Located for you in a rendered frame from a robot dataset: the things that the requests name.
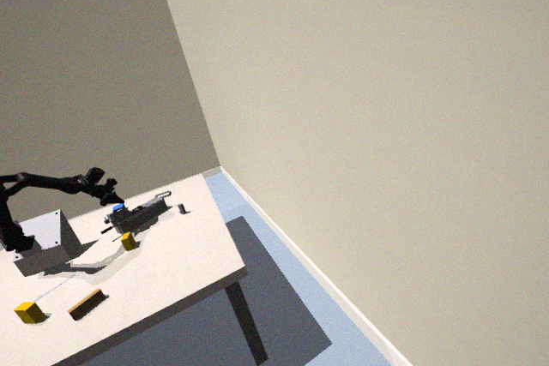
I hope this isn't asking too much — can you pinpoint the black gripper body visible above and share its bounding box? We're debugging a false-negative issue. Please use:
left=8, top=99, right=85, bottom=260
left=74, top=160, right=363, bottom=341
left=90, top=184, right=115, bottom=207

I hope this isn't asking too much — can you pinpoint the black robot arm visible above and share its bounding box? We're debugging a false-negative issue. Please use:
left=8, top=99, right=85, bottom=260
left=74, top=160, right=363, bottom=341
left=0, top=167, right=105, bottom=253

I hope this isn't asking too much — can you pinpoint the blue box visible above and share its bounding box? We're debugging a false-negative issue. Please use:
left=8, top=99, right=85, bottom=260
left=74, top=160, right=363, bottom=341
left=113, top=203, right=126, bottom=212

